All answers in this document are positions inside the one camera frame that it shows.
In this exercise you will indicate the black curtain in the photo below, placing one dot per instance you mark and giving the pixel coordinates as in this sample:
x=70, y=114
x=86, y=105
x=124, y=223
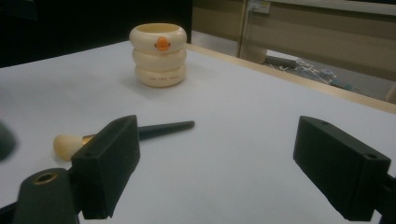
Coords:
x=77, y=25

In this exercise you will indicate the white wall socket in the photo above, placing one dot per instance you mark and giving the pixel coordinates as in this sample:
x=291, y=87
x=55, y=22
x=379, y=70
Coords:
x=259, y=6

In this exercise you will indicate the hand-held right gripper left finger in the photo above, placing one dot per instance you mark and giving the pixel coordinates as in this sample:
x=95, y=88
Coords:
x=106, y=161

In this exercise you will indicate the beige cabinet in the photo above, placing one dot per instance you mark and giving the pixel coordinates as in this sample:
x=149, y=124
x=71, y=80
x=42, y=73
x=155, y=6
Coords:
x=327, y=40

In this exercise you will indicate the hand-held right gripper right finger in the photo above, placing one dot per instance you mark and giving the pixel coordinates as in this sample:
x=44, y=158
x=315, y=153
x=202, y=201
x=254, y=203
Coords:
x=336, y=168

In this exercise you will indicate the cream ringed duck cup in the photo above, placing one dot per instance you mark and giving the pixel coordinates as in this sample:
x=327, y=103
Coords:
x=158, y=59

